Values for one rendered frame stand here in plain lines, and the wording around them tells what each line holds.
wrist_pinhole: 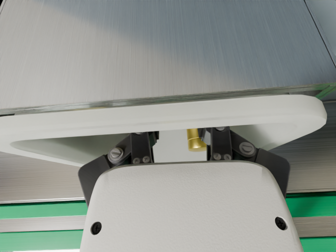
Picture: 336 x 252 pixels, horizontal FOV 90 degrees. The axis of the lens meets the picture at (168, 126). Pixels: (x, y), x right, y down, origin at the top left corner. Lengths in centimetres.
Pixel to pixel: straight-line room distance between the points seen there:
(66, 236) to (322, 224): 41
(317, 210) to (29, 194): 49
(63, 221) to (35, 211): 6
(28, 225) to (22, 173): 10
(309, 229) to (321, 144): 11
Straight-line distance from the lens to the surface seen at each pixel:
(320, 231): 32
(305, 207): 31
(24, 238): 48
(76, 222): 42
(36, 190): 44
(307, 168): 30
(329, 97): 35
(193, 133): 25
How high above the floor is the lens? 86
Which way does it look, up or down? 20 degrees down
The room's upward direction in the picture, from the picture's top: 177 degrees clockwise
